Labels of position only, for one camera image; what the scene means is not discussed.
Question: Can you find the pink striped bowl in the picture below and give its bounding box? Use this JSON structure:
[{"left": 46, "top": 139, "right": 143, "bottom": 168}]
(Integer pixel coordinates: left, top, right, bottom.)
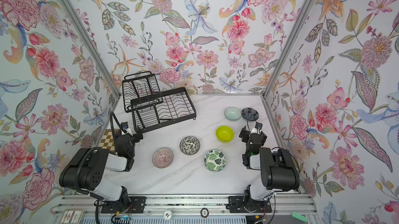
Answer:
[{"left": 152, "top": 148, "right": 174, "bottom": 169}]

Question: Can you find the black wire dish rack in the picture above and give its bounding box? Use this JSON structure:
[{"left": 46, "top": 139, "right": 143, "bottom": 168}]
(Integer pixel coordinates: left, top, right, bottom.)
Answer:
[{"left": 122, "top": 72, "right": 197, "bottom": 133}]

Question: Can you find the black white patterned bowl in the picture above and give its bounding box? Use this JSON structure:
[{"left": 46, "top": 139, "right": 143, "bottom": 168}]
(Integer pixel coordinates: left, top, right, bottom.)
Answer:
[{"left": 179, "top": 136, "right": 201, "bottom": 155}]

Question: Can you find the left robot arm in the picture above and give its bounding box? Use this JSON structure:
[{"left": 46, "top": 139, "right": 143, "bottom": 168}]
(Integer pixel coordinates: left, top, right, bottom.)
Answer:
[{"left": 59, "top": 133, "right": 143, "bottom": 210}]

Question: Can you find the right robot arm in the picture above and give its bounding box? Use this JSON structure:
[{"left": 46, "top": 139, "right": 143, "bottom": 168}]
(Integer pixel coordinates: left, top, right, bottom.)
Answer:
[{"left": 239, "top": 127, "right": 300, "bottom": 212}]

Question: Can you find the wooden chessboard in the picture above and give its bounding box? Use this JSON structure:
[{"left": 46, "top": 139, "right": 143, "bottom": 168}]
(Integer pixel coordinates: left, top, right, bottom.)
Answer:
[{"left": 98, "top": 129, "right": 115, "bottom": 152}]

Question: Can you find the dark blue grey bowl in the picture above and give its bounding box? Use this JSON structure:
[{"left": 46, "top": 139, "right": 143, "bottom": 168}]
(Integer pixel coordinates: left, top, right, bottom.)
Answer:
[{"left": 241, "top": 108, "right": 259, "bottom": 122}]

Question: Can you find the lime green bowl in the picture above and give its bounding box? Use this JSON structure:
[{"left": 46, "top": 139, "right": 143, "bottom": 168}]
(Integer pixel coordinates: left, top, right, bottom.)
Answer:
[{"left": 216, "top": 126, "right": 234, "bottom": 143}]

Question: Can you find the pale celadon bowl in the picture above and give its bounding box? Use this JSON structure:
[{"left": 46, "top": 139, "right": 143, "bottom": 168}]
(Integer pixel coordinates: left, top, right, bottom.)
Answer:
[{"left": 224, "top": 107, "right": 242, "bottom": 122}]

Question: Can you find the green leaf pattern bowl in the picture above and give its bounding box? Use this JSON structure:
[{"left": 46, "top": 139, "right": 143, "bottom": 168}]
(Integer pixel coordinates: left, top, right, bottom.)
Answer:
[{"left": 204, "top": 150, "right": 227, "bottom": 172}]

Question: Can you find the green connector block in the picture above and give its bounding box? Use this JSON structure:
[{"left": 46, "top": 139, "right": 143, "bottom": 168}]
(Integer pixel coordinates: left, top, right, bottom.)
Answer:
[{"left": 291, "top": 212, "right": 308, "bottom": 223}]

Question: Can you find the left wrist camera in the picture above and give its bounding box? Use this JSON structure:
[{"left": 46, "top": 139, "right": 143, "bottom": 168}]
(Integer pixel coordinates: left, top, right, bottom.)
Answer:
[{"left": 121, "top": 122, "right": 132, "bottom": 135}]

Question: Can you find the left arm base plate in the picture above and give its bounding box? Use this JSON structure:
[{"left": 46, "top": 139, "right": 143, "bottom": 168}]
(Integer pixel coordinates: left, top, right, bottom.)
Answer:
[{"left": 101, "top": 197, "right": 147, "bottom": 214}]

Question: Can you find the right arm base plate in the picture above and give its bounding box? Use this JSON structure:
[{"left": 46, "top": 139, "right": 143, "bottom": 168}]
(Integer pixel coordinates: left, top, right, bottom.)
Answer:
[{"left": 226, "top": 196, "right": 272, "bottom": 214}]

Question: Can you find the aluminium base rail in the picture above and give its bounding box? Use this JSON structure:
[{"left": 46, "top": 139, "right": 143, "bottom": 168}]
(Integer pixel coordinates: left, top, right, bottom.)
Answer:
[{"left": 49, "top": 193, "right": 322, "bottom": 224}]

